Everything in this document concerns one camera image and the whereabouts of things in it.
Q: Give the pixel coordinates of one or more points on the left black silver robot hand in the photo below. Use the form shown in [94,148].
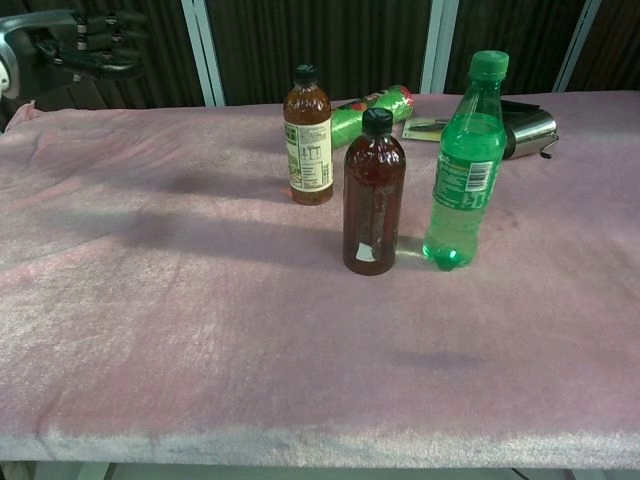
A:
[95,45]

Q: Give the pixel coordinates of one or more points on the amber bottle with white label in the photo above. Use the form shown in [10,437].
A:
[307,150]

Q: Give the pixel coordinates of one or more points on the green plastic soda bottle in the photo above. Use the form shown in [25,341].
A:
[462,200]

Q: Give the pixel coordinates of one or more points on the green chips can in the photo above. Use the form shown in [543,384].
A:
[350,125]

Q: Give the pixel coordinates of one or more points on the pink fleece table cloth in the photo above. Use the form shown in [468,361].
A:
[200,310]

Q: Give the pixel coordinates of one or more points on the dark brown bottle without label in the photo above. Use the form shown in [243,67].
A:
[372,210]

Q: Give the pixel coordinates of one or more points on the yellow pen blister pack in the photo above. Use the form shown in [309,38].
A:
[425,129]

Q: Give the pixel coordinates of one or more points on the grey aluminium partition post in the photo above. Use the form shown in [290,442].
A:
[436,45]
[577,45]
[202,50]

